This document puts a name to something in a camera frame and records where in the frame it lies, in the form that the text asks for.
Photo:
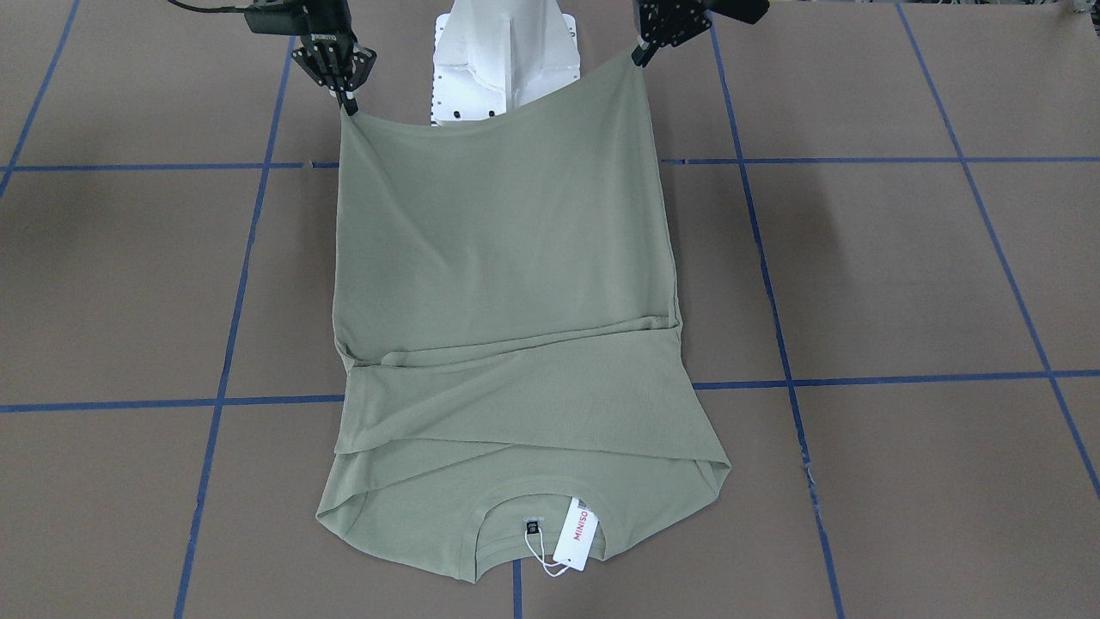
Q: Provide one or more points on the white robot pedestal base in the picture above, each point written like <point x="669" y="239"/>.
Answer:
<point x="491" y="57"/>

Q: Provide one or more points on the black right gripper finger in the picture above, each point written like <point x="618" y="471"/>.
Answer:
<point x="348" y="103"/>

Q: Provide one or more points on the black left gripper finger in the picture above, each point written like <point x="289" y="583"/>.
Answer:
<point x="643" y="53"/>

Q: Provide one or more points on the olive green long-sleeve shirt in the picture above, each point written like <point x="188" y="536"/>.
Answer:
<point x="505" y="308"/>

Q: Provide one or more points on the white red shirt hang tag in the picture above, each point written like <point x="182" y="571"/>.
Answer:
<point x="576" y="537"/>

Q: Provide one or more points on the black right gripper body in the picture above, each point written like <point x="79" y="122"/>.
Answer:
<point x="326" y="21"/>

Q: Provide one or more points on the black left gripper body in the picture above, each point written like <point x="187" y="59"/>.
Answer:
<point x="669" y="19"/>

